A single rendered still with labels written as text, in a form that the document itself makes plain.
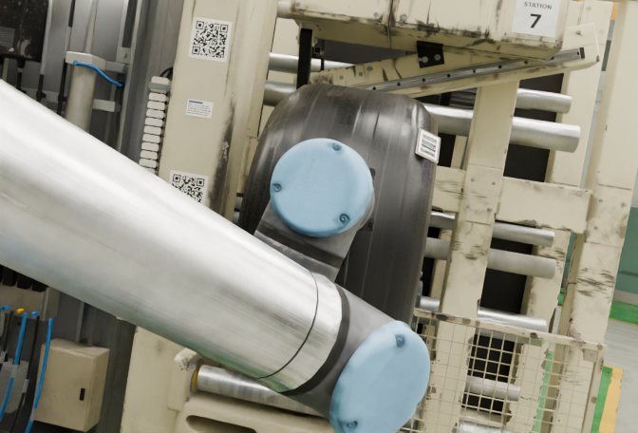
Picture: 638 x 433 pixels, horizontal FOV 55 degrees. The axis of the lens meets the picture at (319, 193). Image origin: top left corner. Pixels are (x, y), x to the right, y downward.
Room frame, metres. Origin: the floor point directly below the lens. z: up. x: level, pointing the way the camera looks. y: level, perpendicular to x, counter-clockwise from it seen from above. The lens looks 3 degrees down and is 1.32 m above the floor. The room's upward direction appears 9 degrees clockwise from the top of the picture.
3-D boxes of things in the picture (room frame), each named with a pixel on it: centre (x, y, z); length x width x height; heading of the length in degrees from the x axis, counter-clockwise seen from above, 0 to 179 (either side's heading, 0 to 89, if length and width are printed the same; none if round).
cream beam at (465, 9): (1.49, -0.18, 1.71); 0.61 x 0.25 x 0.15; 83
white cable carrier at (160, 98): (1.21, 0.33, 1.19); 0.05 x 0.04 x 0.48; 173
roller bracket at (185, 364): (1.24, 0.16, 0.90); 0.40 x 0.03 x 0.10; 173
